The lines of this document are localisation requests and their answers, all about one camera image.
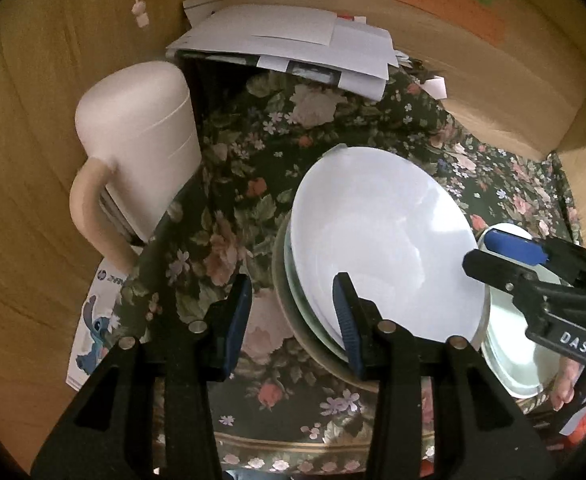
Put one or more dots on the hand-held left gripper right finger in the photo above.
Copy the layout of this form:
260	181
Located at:
348	320

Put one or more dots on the pale pink folded card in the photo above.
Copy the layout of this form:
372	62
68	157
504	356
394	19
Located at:
435	86

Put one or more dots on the white mug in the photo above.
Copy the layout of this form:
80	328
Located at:
138	150

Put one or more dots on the stack of white papers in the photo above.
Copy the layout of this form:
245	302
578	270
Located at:
283	35

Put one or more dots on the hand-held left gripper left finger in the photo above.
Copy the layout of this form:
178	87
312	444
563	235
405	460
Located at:
238	320

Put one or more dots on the orange sticky note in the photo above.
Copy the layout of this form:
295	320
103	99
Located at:
453	10

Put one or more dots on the blue cartoon sticker sheet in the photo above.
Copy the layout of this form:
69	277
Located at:
95	330

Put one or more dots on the dark floral tablecloth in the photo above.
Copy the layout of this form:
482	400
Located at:
233	185

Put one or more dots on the light green plate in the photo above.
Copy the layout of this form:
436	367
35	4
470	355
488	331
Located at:
310	322

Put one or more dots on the light green bowl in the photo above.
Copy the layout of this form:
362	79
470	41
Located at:
513	352

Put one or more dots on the person's right hand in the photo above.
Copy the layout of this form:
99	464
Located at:
563	382

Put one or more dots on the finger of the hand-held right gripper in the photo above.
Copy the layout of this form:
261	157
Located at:
510	245
493	270

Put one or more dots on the white plate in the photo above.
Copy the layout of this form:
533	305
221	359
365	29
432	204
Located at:
388	240

